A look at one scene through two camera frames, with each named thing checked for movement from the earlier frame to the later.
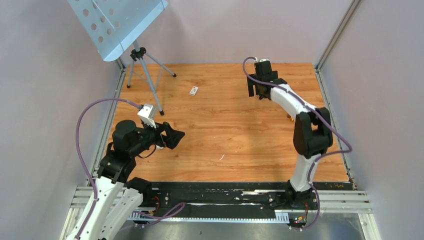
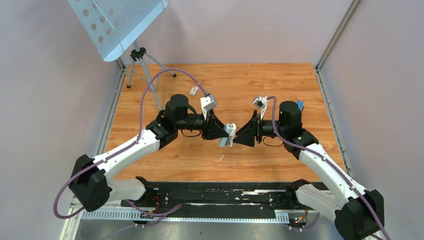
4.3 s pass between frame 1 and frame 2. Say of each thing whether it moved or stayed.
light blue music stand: stayed
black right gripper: moved
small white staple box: stayed
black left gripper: moved
